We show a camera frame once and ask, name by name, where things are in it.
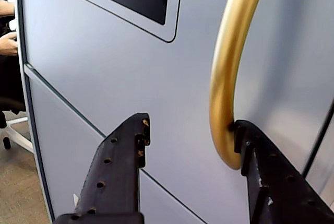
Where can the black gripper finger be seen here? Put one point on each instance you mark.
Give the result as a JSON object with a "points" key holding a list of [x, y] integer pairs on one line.
{"points": [[281, 198], [114, 171]]}

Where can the bare person forearm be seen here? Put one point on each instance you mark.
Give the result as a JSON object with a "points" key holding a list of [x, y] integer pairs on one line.
{"points": [[5, 7]]}

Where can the bare person hand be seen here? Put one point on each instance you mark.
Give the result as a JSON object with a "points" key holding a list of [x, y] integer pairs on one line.
{"points": [[7, 45]]}

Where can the office chair base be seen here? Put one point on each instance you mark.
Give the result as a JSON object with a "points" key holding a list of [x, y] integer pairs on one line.
{"points": [[13, 130]]}

